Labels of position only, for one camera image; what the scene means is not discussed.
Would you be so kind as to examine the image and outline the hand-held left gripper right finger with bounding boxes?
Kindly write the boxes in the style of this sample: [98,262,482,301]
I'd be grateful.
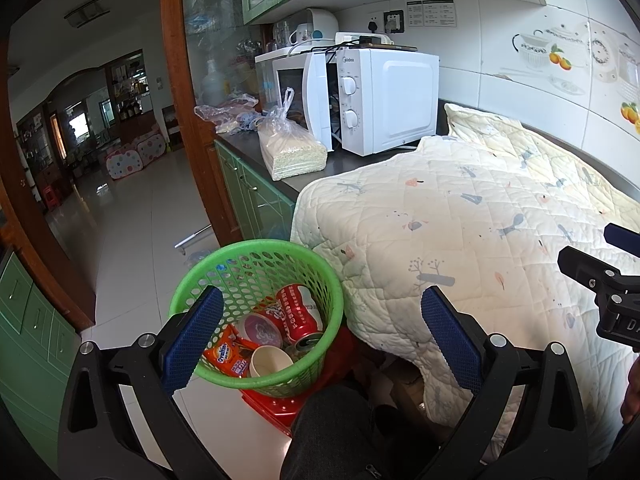
[416,285,592,480]

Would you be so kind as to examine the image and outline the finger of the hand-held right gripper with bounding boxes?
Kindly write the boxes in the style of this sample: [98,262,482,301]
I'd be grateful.
[557,245,640,302]
[603,222,640,257]

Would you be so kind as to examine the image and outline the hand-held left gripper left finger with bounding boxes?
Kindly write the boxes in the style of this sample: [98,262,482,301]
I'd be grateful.
[57,285,226,480]

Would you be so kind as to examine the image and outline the green plastic mesh basket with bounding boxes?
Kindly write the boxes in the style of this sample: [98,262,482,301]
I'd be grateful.
[169,239,346,400]

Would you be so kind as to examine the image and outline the person's right hand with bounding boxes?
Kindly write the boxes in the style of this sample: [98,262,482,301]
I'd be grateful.
[621,357,640,424]

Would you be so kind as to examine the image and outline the orange snack packet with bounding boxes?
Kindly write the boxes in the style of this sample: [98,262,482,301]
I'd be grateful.
[202,323,262,379]

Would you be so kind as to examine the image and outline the pink lidded cup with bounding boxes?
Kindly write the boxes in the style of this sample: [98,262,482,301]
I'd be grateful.
[235,312,284,349]

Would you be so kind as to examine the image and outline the beige paper cup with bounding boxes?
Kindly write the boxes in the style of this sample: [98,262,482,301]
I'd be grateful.
[248,344,295,381]

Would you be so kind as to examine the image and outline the white metal rod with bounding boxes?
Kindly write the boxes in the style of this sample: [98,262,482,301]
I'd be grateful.
[173,223,214,250]

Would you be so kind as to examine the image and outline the red drink can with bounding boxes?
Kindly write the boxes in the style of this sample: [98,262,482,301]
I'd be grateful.
[272,284,327,354]

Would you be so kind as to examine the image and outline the printed white quilt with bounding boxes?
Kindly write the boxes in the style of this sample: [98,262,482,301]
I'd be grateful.
[289,102,640,467]

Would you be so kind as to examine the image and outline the person's dark trouser leg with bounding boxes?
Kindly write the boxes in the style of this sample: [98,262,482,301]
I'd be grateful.
[279,384,453,480]

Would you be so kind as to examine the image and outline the green counter base cabinet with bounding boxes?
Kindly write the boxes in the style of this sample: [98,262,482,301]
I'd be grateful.
[214,139,299,249]

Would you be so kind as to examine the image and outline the green drawer cabinet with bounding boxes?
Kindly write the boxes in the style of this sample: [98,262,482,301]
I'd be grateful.
[0,247,84,461]

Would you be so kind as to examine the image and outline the polka dot fabric box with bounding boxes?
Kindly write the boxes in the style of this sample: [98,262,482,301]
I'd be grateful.
[104,142,144,181]
[137,132,167,166]

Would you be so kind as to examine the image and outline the plastic bag of white sheets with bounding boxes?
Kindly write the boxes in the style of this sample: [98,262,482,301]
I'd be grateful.
[257,87,329,181]

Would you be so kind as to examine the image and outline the crumpled clear plastic bag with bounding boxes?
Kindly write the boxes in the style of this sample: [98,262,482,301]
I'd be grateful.
[194,93,262,137]

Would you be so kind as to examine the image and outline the bright window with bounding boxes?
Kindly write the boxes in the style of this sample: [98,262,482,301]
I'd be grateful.
[67,112,90,139]

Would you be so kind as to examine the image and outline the dark display cabinet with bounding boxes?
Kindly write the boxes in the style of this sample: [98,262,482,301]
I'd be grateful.
[15,104,67,187]

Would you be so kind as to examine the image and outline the white microwave oven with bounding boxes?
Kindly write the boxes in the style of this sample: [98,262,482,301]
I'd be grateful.
[255,44,441,157]

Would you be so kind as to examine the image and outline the clear plastic jug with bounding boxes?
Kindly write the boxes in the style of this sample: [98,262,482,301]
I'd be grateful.
[200,58,227,106]

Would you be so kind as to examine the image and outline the dark display shelf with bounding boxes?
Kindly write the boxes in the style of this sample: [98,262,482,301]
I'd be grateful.
[105,51,152,127]

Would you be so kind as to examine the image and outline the white power strip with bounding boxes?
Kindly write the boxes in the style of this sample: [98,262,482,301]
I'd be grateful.
[334,32,392,49]

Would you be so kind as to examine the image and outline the glass partition panel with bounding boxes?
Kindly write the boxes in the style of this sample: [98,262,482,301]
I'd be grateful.
[181,0,262,107]

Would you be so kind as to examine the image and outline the white electric kettle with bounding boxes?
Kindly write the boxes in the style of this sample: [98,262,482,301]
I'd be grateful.
[288,7,340,51]

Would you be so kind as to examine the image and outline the ceiling light fixture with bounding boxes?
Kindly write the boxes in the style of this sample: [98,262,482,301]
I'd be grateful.
[64,0,109,29]

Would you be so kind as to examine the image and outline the wooden partition post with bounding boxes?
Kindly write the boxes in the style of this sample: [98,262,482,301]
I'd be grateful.
[160,0,244,249]

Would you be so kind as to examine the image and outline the wall notice label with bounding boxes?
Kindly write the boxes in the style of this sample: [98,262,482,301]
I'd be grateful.
[405,0,457,29]

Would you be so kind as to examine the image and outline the wall socket with plug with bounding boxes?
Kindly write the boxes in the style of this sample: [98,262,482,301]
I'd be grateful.
[367,8,406,34]

